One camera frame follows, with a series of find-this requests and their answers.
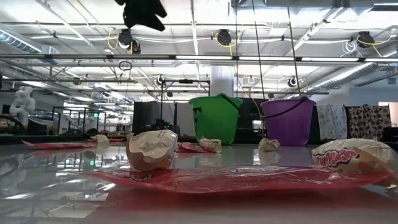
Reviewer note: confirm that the white patterned cloth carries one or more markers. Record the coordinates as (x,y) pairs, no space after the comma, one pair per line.
(331,121)

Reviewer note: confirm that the long ceiling light rail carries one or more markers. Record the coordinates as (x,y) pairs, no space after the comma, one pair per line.
(205,58)

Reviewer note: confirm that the black metal frame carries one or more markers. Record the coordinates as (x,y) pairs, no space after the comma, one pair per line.
(185,81)

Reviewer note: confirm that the brown patterned cloth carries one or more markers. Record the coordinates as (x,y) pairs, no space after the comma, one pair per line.
(368,121)

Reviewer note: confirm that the green halloween bucket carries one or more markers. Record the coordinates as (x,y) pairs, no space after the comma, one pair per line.
(214,121)

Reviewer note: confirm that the white column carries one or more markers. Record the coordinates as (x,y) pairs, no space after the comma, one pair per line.
(222,81)

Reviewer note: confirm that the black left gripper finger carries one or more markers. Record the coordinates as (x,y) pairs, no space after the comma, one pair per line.
(143,18)
(158,11)

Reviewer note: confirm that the silver ventilation duct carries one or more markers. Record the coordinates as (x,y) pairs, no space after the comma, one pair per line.
(18,42)
(357,72)

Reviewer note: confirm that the black partition panel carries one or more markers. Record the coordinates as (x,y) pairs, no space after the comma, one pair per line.
(141,115)

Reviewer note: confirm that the purple halloween bucket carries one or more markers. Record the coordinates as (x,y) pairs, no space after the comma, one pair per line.
(289,124)

